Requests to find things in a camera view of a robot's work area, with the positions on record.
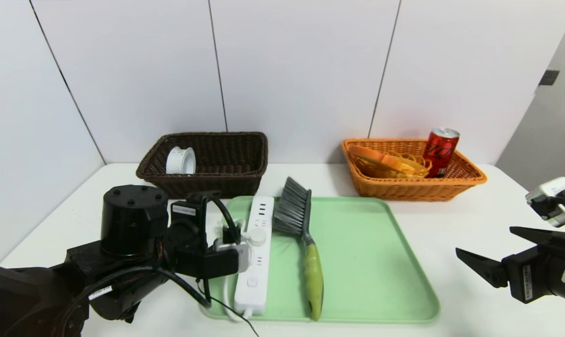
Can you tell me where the dark brown wicker basket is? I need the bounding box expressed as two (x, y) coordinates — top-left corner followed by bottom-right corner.
(136, 132), (269, 199)

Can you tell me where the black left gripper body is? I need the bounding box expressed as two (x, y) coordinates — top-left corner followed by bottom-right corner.
(168, 200), (206, 253)

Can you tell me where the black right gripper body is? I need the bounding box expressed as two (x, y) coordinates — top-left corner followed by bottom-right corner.
(502, 230), (565, 306)

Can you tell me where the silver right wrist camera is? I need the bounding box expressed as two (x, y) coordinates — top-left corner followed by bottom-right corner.
(526, 176), (565, 230)

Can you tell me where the small yellow wicker bread tray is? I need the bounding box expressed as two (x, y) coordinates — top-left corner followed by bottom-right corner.
(357, 151), (433, 179)

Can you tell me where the light green plastic tray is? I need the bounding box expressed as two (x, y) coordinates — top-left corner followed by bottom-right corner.
(199, 196), (441, 324)

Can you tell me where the orange wicker basket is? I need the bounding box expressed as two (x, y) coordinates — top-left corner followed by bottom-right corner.
(342, 138), (488, 202)

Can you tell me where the grey brush with green handle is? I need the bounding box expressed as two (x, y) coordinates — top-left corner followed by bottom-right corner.
(272, 176), (324, 322)

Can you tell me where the thin black cable tie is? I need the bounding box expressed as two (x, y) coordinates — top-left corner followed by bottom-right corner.
(196, 280), (260, 337)

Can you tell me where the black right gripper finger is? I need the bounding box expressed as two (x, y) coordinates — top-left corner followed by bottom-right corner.
(455, 247), (509, 288)
(509, 226), (565, 245)

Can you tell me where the white power strip with cord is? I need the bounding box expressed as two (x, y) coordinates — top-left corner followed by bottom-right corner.
(216, 196), (275, 323)

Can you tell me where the slice of white bread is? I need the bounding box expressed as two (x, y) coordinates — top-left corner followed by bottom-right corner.
(348, 144), (426, 177)

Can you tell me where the red soda can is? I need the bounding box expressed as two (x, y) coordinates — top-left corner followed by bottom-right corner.
(423, 127), (461, 178)

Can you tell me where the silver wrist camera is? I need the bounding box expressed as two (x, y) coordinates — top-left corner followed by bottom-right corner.
(214, 239), (251, 275)
(526, 176), (565, 230)

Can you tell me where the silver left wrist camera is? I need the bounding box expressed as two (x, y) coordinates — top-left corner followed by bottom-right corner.
(214, 239), (251, 275)

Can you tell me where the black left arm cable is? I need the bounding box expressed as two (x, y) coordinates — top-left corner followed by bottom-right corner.
(60, 194), (241, 337)

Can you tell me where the white tape roll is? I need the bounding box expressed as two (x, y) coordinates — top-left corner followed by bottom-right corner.
(165, 147), (197, 176)

